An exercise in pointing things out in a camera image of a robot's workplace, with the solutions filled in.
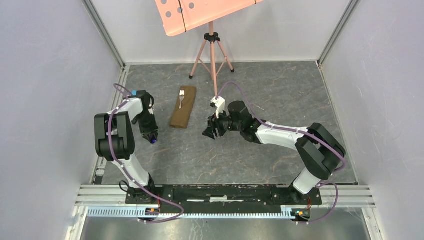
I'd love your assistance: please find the clear plastic fork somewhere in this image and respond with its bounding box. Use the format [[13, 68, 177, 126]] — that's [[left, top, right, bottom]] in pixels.
[[179, 90, 185, 109]]

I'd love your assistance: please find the pink music stand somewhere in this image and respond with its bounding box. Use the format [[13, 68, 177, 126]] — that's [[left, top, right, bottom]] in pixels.
[[155, 0, 260, 96]]

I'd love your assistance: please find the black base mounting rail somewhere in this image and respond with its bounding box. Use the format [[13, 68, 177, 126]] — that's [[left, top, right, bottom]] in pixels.
[[125, 184, 323, 215]]

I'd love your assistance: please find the white toothed cable strip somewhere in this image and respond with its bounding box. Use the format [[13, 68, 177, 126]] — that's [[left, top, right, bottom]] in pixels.
[[87, 206, 309, 220]]

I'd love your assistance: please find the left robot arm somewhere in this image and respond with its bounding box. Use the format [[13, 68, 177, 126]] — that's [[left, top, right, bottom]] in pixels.
[[94, 90, 159, 204]]

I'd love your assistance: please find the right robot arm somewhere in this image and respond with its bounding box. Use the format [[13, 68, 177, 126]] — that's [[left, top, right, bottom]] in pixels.
[[202, 97, 346, 204]]

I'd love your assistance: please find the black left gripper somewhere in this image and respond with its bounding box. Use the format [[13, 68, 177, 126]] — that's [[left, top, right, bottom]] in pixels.
[[136, 111, 159, 143]]

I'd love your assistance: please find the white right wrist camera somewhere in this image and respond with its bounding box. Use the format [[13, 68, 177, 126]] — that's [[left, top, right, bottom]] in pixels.
[[210, 96, 226, 119]]

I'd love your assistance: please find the brown cloth napkin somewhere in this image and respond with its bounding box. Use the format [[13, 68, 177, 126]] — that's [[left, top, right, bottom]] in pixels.
[[169, 86, 197, 129]]

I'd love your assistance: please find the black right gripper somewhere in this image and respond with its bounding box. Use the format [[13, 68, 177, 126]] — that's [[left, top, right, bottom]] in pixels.
[[202, 106, 243, 140]]

